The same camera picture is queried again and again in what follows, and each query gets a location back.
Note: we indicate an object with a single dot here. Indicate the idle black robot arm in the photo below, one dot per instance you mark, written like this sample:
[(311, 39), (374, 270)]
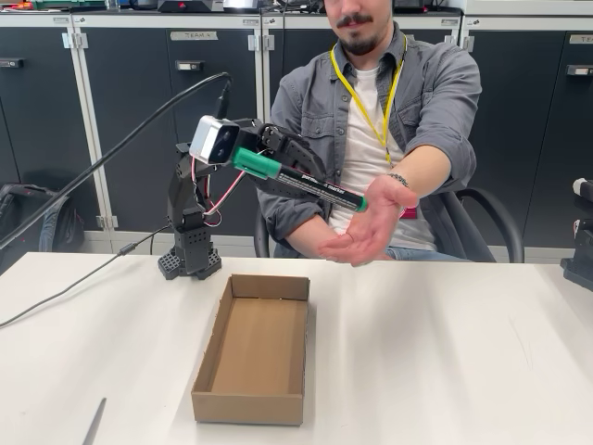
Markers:
[(581, 269)]

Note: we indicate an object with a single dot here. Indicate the green box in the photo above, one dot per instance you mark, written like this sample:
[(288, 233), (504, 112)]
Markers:
[(69, 3)]

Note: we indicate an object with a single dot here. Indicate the man's left hand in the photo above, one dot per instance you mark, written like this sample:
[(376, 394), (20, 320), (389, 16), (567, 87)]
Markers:
[(370, 227)]

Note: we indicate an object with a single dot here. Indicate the man's left forearm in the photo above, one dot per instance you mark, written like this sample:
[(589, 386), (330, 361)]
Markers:
[(435, 162)]

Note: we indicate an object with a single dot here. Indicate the open brown cardboard box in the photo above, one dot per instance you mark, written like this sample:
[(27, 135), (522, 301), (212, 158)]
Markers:
[(259, 352)]

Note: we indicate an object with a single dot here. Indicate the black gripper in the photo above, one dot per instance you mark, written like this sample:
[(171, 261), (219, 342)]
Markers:
[(300, 157)]

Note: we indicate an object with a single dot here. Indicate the black backpack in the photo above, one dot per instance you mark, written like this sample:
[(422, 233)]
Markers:
[(55, 232)]

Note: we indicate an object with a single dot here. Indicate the silver device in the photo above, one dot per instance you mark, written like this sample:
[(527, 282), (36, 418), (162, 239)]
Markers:
[(241, 4)]

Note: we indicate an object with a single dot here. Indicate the grey tape label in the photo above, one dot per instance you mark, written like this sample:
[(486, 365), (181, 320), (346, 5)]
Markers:
[(581, 39), (194, 36)]

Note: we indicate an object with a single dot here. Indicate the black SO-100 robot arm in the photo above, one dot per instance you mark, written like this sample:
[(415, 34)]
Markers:
[(190, 241)]

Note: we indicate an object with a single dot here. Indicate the man's right forearm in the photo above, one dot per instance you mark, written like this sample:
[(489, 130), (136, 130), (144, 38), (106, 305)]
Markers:
[(301, 243)]

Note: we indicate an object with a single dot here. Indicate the black case with red logo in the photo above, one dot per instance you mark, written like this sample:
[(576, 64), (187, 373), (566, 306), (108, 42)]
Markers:
[(190, 5), (410, 7)]

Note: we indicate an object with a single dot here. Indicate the pink ID badge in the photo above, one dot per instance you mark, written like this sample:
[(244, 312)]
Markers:
[(410, 212)]

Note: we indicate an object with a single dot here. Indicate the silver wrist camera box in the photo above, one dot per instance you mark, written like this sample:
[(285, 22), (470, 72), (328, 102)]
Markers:
[(206, 139)]

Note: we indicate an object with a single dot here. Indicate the red and orange tool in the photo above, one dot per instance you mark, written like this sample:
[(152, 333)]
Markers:
[(16, 6)]

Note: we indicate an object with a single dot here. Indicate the man in grey shirt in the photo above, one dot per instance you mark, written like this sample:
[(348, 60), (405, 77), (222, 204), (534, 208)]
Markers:
[(366, 116)]

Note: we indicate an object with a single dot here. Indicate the silver wristwatch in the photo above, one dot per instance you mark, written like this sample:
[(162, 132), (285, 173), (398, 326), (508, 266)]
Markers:
[(398, 178)]

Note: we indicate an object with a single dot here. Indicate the green-capped black permanent marker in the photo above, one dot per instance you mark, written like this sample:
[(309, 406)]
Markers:
[(315, 185)]

